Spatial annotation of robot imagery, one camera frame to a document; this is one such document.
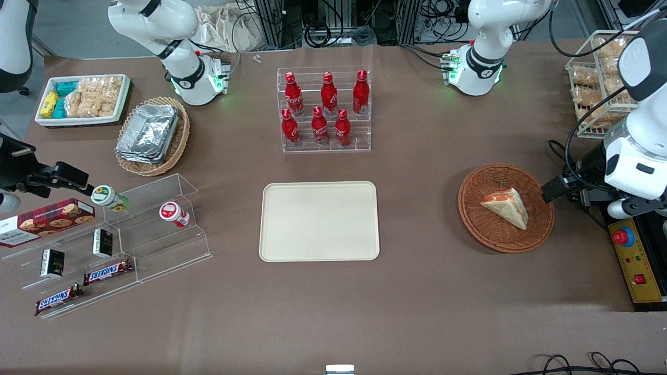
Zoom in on clear acrylic stepped shelf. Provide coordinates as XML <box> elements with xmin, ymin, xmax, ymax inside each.
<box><xmin>0</xmin><ymin>173</ymin><xmax>214</xmax><ymax>320</ymax></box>

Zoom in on clear bag of rice crackers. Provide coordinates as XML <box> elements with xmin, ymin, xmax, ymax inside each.
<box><xmin>65</xmin><ymin>90</ymin><xmax>97</xmax><ymax>119</ymax></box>
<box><xmin>78</xmin><ymin>76</ymin><xmax>123</xmax><ymax>117</ymax></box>

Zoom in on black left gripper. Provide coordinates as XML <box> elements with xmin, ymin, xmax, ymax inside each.
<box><xmin>541</xmin><ymin>142</ymin><xmax>610</xmax><ymax>205</ymax></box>

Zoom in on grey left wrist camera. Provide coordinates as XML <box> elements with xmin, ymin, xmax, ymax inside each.
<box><xmin>607</xmin><ymin>198</ymin><xmax>667</xmax><ymax>220</ymax></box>

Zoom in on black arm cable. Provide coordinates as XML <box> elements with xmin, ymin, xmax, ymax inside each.
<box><xmin>547</xmin><ymin>83</ymin><xmax>643</xmax><ymax>180</ymax></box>

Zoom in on tan oval wicker basket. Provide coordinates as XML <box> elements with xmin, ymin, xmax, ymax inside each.
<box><xmin>115</xmin><ymin>96</ymin><xmax>191</xmax><ymax>177</ymax></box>

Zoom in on white rectangular snack tray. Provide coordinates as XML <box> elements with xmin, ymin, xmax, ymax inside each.
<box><xmin>35</xmin><ymin>74</ymin><xmax>131</xmax><ymax>128</ymax></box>

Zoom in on coiled black background cables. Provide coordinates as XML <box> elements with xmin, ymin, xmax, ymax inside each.
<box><xmin>304</xmin><ymin>21</ymin><xmax>377</xmax><ymax>48</ymax></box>

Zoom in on triangle sandwich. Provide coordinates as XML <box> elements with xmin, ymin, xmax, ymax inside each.
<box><xmin>480</xmin><ymin>187</ymin><xmax>529</xmax><ymax>231</ymax></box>

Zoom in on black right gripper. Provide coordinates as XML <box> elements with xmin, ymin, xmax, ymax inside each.
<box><xmin>0</xmin><ymin>133</ymin><xmax>95</xmax><ymax>199</ymax></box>

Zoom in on black cables on table edge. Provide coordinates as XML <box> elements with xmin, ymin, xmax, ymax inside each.
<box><xmin>523</xmin><ymin>351</ymin><xmax>667</xmax><ymax>375</ymax></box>

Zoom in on yellow black control box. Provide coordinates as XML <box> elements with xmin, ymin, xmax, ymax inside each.
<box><xmin>607</xmin><ymin>216</ymin><xmax>667</xmax><ymax>313</ymax></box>

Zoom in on yellow snack packet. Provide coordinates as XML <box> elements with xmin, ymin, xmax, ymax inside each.
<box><xmin>40</xmin><ymin>91</ymin><xmax>60</xmax><ymax>119</ymax></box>

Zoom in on beige plastic tray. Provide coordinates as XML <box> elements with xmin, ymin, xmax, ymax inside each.
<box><xmin>259</xmin><ymin>181</ymin><xmax>381</xmax><ymax>263</ymax></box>

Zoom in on small black box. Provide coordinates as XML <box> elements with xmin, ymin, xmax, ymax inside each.
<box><xmin>40</xmin><ymin>248</ymin><xmax>66</xmax><ymax>278</ymax></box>
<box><xmin>92</xmin><ymin>228</ymin><xmax>114</xmax><ymax>259</ymax></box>

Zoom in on red lid small bottle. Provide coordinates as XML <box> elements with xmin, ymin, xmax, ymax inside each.
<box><xmin>159</xmin><ymin>201</ymin><xmax>191</xmax><ymax>229</ymax></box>

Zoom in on clear acrylic bottle rack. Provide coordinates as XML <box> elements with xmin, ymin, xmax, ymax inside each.
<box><xmin>276</xmin><ymin>66</ymin><xmax>372</xmax><ymax>154</ymax></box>

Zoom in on white wire basket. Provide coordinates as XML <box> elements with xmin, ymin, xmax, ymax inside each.
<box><xmin>565</xmin><ymin>29</ymin><xmax>649</xmax><ymax>139</ymax></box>

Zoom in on beige cloth bag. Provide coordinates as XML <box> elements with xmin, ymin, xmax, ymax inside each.
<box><xmin>194</xmin><ymin>4</ymin><xmax>273</xmax><ymax>53</ymax></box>

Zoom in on green lid small bottle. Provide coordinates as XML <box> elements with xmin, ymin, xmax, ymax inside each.
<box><xmin>91</xmin><ymin>184</ymin><xmax>130</xmax><ymax>213</ymax></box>

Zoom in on bagged pastry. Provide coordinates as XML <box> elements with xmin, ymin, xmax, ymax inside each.
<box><xmin>571</xmin><ymin>86</ymin><xmax>601</xmax><ymax>108</ymax></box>
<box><xmin>572</xmin><ymin>66</ymin><xmax>600</xmax><ymax>88</ymax></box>
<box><xmin>575</xmin><ymin>106</ymin><xmax>627</xmax><ymax>129</ymax></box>
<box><xmin>596</xmin><ymin>36</ymin><xmax>629</xmax><ymax>59</ymax></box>

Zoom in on red cola bottle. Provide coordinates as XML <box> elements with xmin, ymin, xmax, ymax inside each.
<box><xmin>281</xmin><ymin>108</ymin><xmax>301</xmax><ymax>147</ymax></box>
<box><xmin>311</xmin><ymin>106</ymin><xmax>330</xmax><ymax>146</ymax></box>
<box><xmin>320</xmin><ymin>72</ymin><xmax>338</xmax><ymax>117</ymax></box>
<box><xmin>334</xmin><ymin>108</ymin><xmax>352</xmax><ymax>147</ymax></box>
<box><xmin>352</xmin><ymin>69</ymin><xmax>370</xmax><ymax>116</ymax></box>
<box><xmin>284</xmin><ymin>72</ymin><xmax>305</xmax><ymax>117</ymax></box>

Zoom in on red cookie box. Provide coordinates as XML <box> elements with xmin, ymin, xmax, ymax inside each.
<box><xmin>0</xmin><ymin>198</ymin><xmax>96</xmax><ymax>249</ymax></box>

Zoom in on snickers chocolate bar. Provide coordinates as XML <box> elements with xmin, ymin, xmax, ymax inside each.
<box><xmin>34</xmin><ymin>283</ymin><xmax>84</xmax><ymax>317</ymax></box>
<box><xmin>83</xmin><ymin>258</ymin><xmax>134</xmax><ymax>286</ymax></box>

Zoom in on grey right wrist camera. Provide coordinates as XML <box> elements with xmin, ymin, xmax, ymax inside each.
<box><xmin>0</xmin><ymin>192</ymin><xmax>22</xmax><ymax>215</ymax></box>

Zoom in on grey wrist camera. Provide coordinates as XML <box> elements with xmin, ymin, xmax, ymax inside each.
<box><xmin>0</xmin><ymin>192</ymin><xmax>22</xmax><ymax>215</ymax></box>
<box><xmin>607</xmin><ymin>198</ymin><xmax>667</xmax><ymax>220</ymax></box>

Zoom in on stacked foil containers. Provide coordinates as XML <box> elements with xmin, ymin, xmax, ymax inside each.
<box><xmin>116</xmin><ymin>103</ymin><xmax>181</xmax><ymax>165</ymax></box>

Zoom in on aluminium frame post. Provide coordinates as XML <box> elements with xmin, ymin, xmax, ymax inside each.
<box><xmin>262</xmin><ymin>0</ymin><xmax>286</xmax><ymax>51</ymax></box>

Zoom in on brown round wicker basket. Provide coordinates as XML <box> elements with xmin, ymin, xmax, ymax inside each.
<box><xmin>458</xmin><ymin>164</ymin><xmax>555</xmax><ymax>254</ymax></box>

